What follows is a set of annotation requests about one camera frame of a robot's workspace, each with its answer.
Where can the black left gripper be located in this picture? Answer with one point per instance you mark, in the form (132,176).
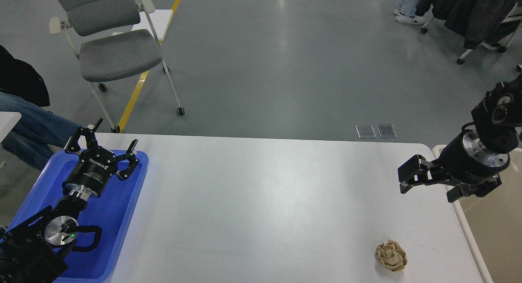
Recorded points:
(93,169)

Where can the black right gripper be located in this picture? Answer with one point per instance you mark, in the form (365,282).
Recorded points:
(465,159)

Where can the brown paper ball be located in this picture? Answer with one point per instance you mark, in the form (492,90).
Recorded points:
(392,256)

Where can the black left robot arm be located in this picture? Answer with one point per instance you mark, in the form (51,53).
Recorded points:
(35,250)

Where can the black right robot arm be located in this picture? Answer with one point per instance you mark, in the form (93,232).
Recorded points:
(497,117)

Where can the blue plastic tray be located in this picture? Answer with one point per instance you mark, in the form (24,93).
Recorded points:
(112,212)

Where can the white plastic bin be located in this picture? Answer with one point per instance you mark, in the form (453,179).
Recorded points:
(493,226)

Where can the seated person in jeans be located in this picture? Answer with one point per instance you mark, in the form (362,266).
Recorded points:
(23,90)

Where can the right floor socket plate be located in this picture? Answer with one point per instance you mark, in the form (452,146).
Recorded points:
(386,131)

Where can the floor socket plate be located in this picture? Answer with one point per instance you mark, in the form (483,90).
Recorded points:
(386,131)
(365,131)

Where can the left floor socket plate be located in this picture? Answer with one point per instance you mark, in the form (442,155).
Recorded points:
(365,131)

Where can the white side table corner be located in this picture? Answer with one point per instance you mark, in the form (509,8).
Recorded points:
(8,120)

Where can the grey office chair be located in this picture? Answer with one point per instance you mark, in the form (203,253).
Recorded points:
(113,57)

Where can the white floor board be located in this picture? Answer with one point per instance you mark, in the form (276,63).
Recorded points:
(160,19)

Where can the chair draped with dark coat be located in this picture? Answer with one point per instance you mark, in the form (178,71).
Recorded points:
(479,22)

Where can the person in light jeans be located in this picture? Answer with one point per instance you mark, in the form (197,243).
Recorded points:
(405,12)

